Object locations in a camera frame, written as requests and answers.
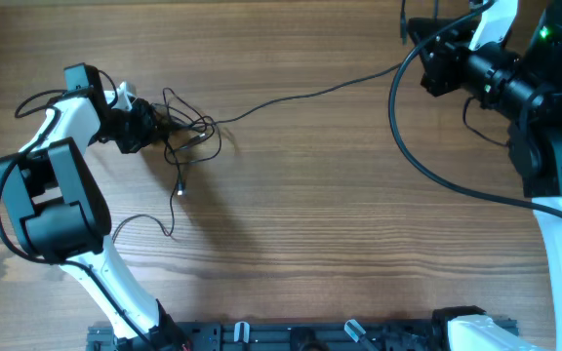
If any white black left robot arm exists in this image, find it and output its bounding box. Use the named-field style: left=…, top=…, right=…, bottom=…
left=0, top=63, right=164, bottom=350

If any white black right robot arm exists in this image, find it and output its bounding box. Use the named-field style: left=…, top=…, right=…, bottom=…
left=400, top=1, right=562, bottom=350

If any black cable bundle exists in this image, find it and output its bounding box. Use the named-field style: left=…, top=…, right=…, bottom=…
left=110, top=0, right=441, bottom=245

